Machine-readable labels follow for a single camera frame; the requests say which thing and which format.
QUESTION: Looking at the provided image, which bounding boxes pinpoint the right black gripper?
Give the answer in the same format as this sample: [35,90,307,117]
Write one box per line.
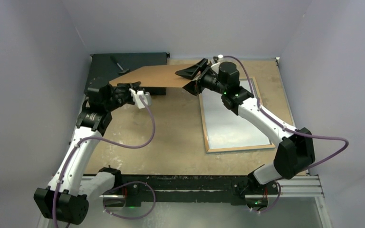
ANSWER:
[176,58,228,96]

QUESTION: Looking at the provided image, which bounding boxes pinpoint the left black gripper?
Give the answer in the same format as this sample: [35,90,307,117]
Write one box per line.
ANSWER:
[104,81,141,112]

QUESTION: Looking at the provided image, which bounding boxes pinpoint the brown cardboard backing board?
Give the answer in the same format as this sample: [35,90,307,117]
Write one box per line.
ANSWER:
[109,64,191,88]

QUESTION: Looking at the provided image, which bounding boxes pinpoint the hot air balloon photo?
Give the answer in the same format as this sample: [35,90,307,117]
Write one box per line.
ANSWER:
[201,78,272,150]

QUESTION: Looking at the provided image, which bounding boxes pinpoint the blue wooden picture frame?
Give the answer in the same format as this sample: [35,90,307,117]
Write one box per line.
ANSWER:
[198,76,276,154]

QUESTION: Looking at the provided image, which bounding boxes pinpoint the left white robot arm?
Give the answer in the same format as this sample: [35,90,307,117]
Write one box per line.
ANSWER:
[33,78,151,228]

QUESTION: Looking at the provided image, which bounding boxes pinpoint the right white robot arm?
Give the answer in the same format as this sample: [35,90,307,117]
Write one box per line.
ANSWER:
[175,58,315,193]

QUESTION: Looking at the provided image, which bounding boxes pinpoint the small black hammer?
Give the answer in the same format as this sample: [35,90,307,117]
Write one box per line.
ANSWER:
[110,56,130,76]

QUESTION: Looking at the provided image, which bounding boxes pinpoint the dark flat box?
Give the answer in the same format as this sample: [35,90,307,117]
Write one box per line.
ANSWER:
[84,52,170,94]

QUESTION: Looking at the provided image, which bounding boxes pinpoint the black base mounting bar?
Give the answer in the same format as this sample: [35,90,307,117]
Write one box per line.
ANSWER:
[105,174,278,207]

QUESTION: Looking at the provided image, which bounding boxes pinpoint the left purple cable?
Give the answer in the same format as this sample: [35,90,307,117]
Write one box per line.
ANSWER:
[52,94,156,228]

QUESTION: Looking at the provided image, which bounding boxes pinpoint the aluminium rail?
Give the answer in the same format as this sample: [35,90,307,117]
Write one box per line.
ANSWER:
[79,176,324,199]

